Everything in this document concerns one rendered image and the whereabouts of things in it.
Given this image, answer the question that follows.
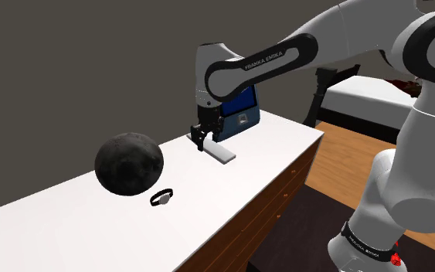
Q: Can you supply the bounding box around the white-topped wooden chest of drawers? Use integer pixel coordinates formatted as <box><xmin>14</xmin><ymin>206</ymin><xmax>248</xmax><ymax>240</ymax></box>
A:
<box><xmin>0</xmin><ymin>109</ymin><xmax>326</xmax><ymax>272</ymax></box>

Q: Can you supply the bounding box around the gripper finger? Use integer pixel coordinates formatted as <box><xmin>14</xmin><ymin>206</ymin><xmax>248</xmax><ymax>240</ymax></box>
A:
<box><xmin>197</xmin><ymin>129</ymin><xmax>213</xmax><ymax>152</ymax></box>
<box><xmin>190</xmin><ymin>124</ymin><xmax>203</xmax><ymax>145</ymax></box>

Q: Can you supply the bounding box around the grey flat remote control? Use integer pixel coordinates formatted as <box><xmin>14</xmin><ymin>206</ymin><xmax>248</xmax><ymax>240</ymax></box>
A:
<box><xmin>186</xmin><ymin>131</ymin><xmax>237</xmax><ymax>165</ymax></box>

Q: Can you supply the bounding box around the white bed with dark frame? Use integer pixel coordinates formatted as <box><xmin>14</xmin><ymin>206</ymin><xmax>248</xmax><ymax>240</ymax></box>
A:
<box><xmin>302</xmin><ymin>64</ymin><xmax>423</xmax><ymax>145</ymax></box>

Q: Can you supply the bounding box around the black wristwatch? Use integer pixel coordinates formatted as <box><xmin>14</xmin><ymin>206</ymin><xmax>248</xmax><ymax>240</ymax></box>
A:
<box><xmin>149</xmin><ymin>188</ymin><xmax>175</xmax><ymax>207</ymax></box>

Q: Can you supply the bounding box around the blue box device with screen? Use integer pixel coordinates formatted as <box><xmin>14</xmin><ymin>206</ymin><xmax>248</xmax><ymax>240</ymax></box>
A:
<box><xmin>212</xmin><ymin>84</ymin><xmax>261</xmax><ymax>143</ymax></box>

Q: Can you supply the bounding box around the black sphere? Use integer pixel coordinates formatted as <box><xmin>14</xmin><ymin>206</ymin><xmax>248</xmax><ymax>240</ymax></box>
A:
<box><xmin>93</xmin><ymin>131</ymin><xmax>165</xmax><ymax>197</ymax></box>

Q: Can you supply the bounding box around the dark robot stand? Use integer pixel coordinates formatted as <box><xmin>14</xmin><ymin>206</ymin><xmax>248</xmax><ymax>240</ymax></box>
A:
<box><xmin>246</xmin><ymin>184</ymin><xmax>435</xmax><ymax>272</ymax></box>

